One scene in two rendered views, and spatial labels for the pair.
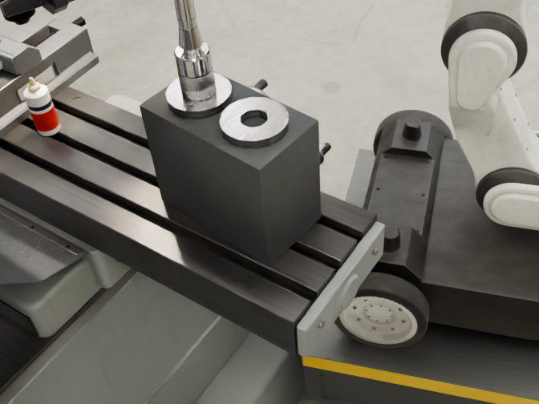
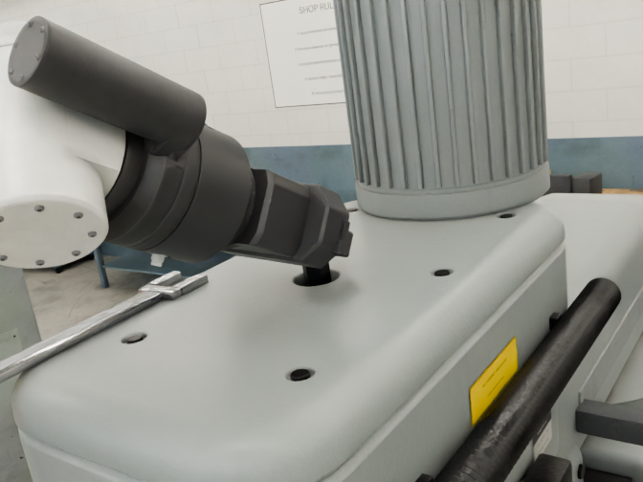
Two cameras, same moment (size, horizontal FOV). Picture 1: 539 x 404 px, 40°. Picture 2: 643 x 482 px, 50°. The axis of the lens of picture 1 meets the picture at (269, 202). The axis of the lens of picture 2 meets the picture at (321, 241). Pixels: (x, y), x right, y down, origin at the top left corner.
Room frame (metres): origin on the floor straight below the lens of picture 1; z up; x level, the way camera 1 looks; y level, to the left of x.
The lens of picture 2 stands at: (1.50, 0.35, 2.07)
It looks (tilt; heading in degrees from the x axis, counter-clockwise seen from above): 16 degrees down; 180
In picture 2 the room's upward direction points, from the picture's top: 8 degrees counter-clockwise
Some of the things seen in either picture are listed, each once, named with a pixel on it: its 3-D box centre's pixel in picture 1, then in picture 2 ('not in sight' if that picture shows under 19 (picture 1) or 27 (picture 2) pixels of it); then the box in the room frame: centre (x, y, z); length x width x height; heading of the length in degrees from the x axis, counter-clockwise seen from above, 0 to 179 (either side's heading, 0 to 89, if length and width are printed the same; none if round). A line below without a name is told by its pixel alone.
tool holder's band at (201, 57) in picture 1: (192, 53); not in sight; (0.81, 0.08, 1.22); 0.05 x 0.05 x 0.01
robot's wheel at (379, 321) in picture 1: (379, 311); not in sight; (0.89, -0.21, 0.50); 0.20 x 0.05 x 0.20; 71
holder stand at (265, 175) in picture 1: (233, 159); not in sight; (0.77, 0.05, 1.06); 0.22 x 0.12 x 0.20; 46
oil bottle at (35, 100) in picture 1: (40, 104); not in sight; (1.01, 0.37, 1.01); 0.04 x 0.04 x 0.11
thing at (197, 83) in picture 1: (196, 73); not in sight; (0.81, 0.08, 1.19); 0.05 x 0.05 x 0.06
